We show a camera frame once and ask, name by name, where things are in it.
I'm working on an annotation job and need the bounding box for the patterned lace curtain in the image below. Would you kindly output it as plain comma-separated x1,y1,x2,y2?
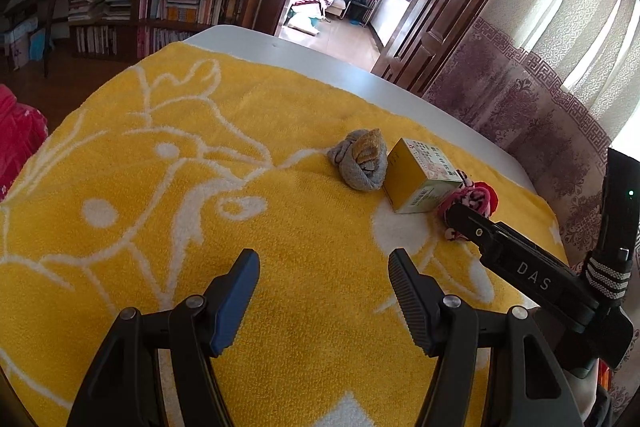
422,0,640,268

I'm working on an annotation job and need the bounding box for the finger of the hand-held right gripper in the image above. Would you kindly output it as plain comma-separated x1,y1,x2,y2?
445,203,501,259

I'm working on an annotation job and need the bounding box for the wooden door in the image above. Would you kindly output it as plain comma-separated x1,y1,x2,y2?
372,0,546,98

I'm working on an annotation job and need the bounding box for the pink cloth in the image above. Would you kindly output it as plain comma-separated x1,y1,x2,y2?
0,83,49,202

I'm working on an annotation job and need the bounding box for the small dark wooden shelf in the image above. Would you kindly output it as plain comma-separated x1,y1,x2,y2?
2,0,76,78

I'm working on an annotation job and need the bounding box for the pink leopard sock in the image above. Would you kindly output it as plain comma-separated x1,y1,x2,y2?
436,177,488,241

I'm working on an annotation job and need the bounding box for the grey sock ball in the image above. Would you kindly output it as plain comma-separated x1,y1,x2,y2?
327,129,390,193

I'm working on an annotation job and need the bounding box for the yellow white printed towel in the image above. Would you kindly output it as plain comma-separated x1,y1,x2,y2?
0,41,571,427

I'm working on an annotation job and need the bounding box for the red pompom ball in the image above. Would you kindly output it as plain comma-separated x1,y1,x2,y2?
474,180,500,216

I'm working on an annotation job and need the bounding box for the small printed cardboard box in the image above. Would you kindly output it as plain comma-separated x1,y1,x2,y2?
382,137,464,214

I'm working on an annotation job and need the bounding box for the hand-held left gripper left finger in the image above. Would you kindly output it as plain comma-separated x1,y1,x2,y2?
67,248,261,427

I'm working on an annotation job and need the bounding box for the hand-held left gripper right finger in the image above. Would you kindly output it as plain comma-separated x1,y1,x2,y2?
389,248,583,427

